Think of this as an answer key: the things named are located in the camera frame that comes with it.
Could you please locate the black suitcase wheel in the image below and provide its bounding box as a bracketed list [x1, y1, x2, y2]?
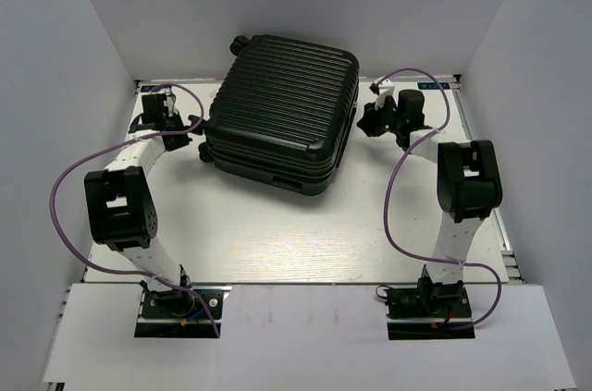
[198, 142, 214, 164]
[229, 35, 251, 56]

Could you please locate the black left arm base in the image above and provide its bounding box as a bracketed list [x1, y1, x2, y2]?
[134, 281, 231, 339]

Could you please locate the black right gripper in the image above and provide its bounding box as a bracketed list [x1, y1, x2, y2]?
[357, 94, 404, 138]

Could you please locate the black suitcase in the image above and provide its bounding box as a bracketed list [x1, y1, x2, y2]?
[203, 34, 360, 196]

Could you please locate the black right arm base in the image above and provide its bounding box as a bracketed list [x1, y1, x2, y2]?
[375, 285, 475, 341]

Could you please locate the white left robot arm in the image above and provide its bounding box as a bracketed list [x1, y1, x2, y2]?
[84, 83, 203, 316]

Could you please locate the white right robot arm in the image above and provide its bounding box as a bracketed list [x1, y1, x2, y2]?
[357, 82, 503, 316]

